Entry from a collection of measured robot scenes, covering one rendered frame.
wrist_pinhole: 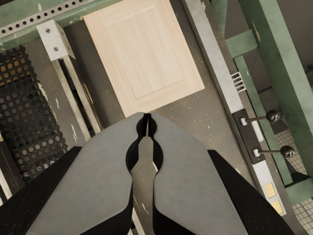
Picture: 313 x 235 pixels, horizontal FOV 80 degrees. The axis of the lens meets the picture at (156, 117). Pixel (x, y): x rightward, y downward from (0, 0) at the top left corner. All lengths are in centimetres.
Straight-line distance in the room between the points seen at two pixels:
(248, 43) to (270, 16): 11
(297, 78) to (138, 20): 61
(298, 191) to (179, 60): 72
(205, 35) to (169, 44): 13
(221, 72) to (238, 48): 17
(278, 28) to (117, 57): 58
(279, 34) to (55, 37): 78
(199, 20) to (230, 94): 28
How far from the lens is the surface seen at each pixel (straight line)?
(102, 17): 79
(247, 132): 75
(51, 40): 76
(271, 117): 67
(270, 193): 85
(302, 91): 86
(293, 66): 85
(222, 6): 114
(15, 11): 88
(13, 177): 86
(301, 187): 101
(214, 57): 74
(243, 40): 88
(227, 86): 73
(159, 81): 71
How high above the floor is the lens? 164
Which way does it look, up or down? 36 degrees down
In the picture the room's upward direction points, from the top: 156 degrees clockwise
